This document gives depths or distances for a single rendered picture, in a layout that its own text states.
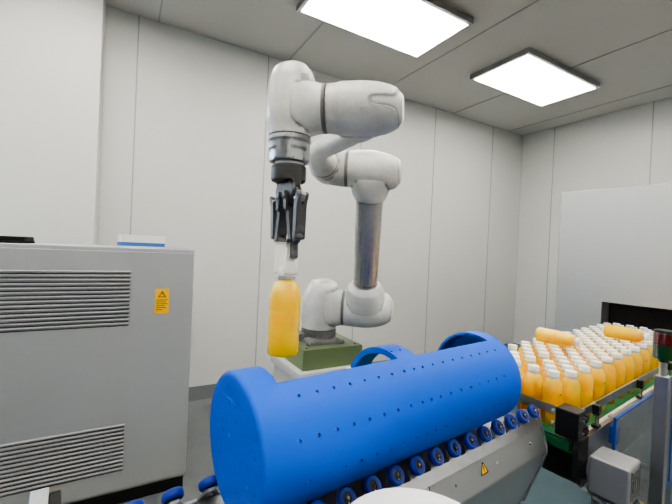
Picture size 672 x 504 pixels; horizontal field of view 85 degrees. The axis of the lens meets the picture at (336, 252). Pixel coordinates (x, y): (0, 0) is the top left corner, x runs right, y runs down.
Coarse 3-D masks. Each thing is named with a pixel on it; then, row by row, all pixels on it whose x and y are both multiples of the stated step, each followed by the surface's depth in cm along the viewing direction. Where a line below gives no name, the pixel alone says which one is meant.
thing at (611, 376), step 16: (576, 336) 206; (592, 352) 174; (640, 352) 183; (576, 368) 147; (592, 368) 148; (608, 368) 153; (624, 368) 160; (640, 368) 174; (608, 384) 153; (624, 384) 160
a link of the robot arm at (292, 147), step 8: (272, 136) 76; (280, 136) 75; (288, 136) 75; (296, 136) 75; (304, 136) 77; (272, 144) 76; (280, 144) 75; (288, 144) 75; (296, 144) 76; (304, 144) 77; (272, 152) 77; (280, 152) 75; (288, 152) 75; (296, 152) 76; (304, 152) 77; (272, 160) 78; (280, 160) 77; (288, 160) 76; (296, 160) 77; (304, 160) 77
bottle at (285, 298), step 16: (272, 288) 79; (288, 288) 77; (272, 304) 78; (288, 304) 77; (272, 320) 77; (288, 320) 77; (272, 336) 77; (288, 336) 77; (272, 352) 77; (288, 352) 77
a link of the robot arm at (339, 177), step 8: (344, 152) 130; (344, 160) 128; (336, 168) 127; (344, 168) 128; (328, 176) 127; (336, 176) 129; (344, 176) 129; (328, 184) 138; (336, 184) 133; (344, 184) 132
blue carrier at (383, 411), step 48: (480, 336) 119; (240, 384) 71; (288, 384) 73; (336, 384) 78; (384, 384) 84; (432, 384) 91; (480, 384) 102; (240, 432) 70; (288, 432) 67; (336, 432) 72; (384, 432) 79; (432, 432) 89; (240, 480) 70; (288, 480) 65; (336, 480) 73
